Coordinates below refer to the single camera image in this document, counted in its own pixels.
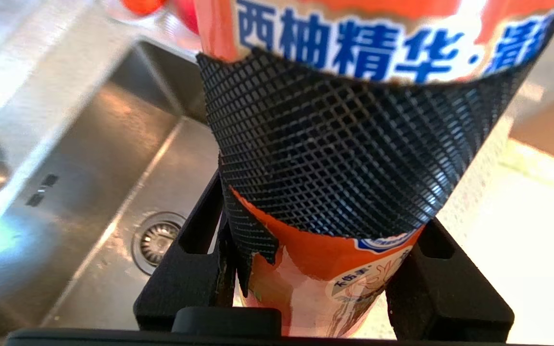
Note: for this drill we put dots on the stainless steel sink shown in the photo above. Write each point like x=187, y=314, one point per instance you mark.
x=89, y=182

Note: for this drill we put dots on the metal drain strainer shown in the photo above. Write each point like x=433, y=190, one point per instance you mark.
x=159, y=242

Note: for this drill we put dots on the red toy apple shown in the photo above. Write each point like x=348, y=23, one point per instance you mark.
x=188, y=14

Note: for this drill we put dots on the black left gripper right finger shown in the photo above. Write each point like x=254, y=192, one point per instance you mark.
x=450, y=298

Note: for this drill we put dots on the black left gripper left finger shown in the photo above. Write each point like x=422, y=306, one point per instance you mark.
x=185, y=278

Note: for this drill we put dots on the orange dish soap bottle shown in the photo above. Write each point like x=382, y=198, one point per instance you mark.
x=334, y=158

